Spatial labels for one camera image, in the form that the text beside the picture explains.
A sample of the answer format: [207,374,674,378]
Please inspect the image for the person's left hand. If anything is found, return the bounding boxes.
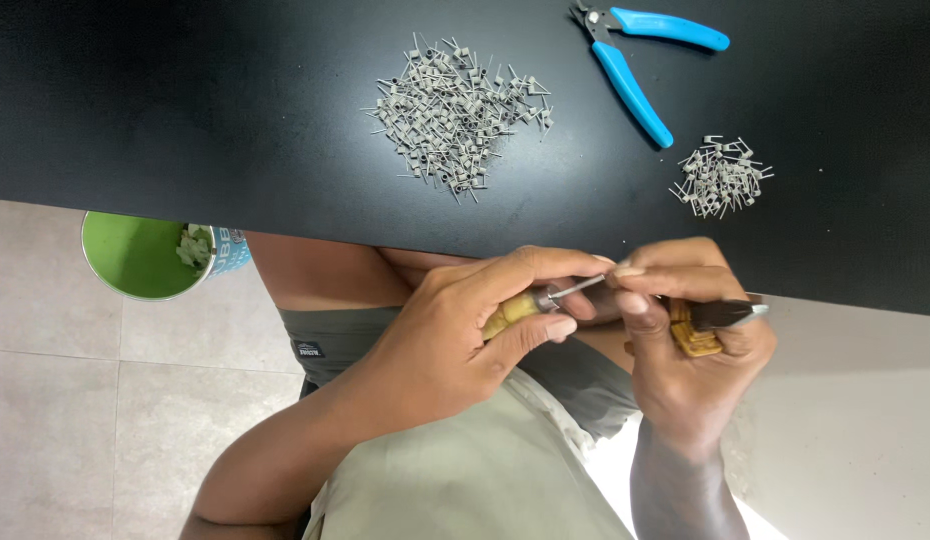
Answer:
[360,245,620,445]

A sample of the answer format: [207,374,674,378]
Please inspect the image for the person's thigh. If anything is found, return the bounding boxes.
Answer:
[243,231,481,313]

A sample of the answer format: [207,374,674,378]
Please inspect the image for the person's right hand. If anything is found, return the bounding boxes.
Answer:
[609,237,778,460]

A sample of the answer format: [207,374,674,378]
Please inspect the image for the yellow handled screwdriver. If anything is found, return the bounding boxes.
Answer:
[480,274,608,341]

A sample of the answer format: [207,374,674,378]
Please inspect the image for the green waste bin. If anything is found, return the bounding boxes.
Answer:
[80,210,253,303]

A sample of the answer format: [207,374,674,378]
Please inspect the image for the blue handled cutting pliers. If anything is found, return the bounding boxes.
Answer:
[568,0,732,150]

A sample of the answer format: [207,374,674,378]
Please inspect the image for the crumpled paper waste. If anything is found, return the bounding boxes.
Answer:
[174,223,216,271]

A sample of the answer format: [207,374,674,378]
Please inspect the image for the small pile of wire coils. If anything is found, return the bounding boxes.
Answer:
[668,135,775,220]

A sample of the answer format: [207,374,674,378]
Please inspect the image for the large pile of wire coils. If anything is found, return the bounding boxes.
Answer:
[361,31,555,205]

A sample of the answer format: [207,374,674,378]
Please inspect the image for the yellow and black tweezers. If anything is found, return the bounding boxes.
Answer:
[667,297,771,359]

